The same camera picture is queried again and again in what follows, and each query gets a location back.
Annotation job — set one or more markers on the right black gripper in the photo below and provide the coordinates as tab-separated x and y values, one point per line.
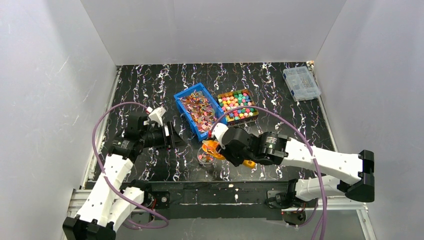
230	153

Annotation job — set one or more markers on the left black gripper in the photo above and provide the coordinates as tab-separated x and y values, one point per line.
168	136

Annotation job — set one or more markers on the orange plastic scoop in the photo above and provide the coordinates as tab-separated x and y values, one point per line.
210	146

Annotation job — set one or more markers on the blue plastic candy bin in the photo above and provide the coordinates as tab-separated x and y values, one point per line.
199	108

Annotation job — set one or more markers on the gold tray of star candies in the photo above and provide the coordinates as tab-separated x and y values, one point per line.
238	104

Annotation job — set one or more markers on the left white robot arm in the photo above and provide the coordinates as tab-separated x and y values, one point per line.
108	205

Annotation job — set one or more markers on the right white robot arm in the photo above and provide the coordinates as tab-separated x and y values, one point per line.
338	174

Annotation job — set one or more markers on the clear round plastic jar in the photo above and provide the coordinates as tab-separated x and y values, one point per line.
205	159

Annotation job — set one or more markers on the clear plastic organizer box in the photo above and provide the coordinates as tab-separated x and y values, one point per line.
301	83

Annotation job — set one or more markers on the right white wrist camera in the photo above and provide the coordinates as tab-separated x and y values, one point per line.
218	132

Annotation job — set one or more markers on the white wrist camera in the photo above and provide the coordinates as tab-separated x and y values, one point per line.
218	132
156	115

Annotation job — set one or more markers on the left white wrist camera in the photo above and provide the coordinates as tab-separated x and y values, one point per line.
156	115

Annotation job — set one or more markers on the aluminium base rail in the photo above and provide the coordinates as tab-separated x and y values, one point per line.
220	200

